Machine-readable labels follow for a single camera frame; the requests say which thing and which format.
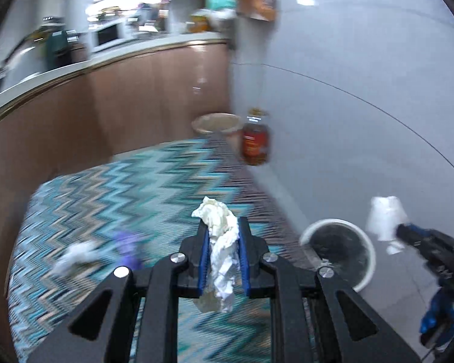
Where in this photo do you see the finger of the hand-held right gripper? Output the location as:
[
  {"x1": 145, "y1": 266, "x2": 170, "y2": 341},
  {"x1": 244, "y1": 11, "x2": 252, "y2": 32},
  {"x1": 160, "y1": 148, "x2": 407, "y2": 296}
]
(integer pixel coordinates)
[{"x1": 395, "y1": 224, "x2": 436, "y2": 252}]

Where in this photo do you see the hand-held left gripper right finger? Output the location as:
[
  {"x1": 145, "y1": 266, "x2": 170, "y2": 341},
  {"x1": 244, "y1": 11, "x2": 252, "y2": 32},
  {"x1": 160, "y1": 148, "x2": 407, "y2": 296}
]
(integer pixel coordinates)
[{"x1": 238, "y1": 217, "x2": 420, "y2": 363}]

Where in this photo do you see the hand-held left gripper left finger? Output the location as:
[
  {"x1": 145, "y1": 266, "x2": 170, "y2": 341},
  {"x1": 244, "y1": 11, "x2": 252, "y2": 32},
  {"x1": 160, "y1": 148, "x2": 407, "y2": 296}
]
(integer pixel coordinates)
[{"x1": 28, "y1": 217, "x2": 213, "y2": 363}]

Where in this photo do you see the large cream tissue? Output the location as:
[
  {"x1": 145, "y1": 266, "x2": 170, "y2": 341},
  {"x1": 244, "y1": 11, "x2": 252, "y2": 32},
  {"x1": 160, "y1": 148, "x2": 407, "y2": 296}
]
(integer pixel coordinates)
[{"x1": 191, "y1": 197, "x2": 240, "y2": 314}]

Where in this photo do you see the white round waste bin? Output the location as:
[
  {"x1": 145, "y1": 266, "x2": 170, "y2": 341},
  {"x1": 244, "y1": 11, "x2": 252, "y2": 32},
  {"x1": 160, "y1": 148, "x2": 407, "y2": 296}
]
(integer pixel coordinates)
[{"x1": 300, "y1": 218, "x2": 376, "y2": 293}]

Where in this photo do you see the purple plastic wrapper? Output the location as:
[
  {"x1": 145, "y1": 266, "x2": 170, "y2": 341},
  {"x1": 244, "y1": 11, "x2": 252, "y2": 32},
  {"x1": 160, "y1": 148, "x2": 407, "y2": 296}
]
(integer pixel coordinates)
[{"x1": 111, "y1": 231, "x2": 146, "y2": 271}]

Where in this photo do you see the zigzag patterned mat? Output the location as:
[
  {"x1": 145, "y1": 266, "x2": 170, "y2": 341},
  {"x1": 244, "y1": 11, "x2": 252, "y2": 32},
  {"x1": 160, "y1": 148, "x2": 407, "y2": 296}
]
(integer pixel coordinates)
[{"x1": 8, "y1": 138, "x2": 322, "y2": 363}]

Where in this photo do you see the amber oil bottle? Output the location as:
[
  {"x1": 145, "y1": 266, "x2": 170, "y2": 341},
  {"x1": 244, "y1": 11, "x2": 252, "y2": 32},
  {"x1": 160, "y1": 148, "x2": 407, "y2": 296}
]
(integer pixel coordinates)
[{"x1": 241, "y1": 108, "x2": 272, "y2": 166}]

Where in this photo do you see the small white crumpled tissue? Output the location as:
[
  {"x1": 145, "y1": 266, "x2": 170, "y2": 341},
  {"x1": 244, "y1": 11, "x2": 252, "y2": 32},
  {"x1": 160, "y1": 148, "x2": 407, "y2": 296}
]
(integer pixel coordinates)
[{"x1": 53, "y1": 240, "x2": 99, "y2": 276}]

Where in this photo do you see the beige plastic basin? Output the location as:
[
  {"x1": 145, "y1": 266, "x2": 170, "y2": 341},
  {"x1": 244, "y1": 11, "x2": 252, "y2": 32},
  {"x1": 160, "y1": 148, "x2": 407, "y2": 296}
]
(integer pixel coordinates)
[{"x1": 192, "y1": 113, "x2": 241, "y2": 148}]

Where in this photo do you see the brown curved counter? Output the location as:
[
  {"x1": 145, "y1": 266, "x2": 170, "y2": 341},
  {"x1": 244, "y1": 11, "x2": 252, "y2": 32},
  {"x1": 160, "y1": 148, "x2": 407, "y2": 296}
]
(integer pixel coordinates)
[{"x1": 0, "y1": 40, "x2": 231, "y2": 348}]

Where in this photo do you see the yellow container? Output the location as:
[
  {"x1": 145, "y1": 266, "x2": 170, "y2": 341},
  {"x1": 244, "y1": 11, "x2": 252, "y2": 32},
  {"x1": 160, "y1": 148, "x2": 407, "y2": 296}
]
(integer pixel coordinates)
[{"x1": 189, "y1": 9, "x2": 212, "y2": 33}]

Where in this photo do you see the white microwave oven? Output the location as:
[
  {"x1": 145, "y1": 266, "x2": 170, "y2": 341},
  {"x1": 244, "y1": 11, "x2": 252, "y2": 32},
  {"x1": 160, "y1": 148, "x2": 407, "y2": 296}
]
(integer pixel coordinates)
[{"x1": 89, "y1": 22, "x2": 123, "y2": 51}]

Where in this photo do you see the dark green appliance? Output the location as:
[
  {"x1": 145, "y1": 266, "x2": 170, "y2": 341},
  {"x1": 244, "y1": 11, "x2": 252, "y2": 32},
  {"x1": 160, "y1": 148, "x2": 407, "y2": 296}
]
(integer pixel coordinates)
[{"x1": 45, "y1": 30, "x2": 76, "y2": 70}]

